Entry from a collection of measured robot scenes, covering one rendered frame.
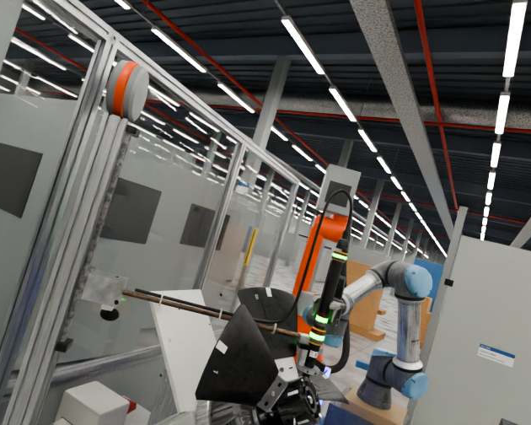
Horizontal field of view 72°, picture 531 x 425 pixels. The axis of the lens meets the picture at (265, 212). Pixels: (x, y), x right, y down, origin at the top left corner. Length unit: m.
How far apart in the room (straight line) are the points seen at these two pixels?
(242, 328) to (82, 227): 0.49
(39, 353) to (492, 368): 2.60
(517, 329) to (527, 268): 0.40
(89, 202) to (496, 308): 2.57
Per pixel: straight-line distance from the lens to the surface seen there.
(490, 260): 2.93
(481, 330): 2.94
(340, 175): 5.02
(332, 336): 1.39
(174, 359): 1.10
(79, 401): 1.37
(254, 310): 1.17
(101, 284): 1.06
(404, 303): 1.59
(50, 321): 1.11
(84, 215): 1.05
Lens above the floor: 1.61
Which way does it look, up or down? 3 degrees up
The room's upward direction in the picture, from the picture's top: 16 degrees clockwise
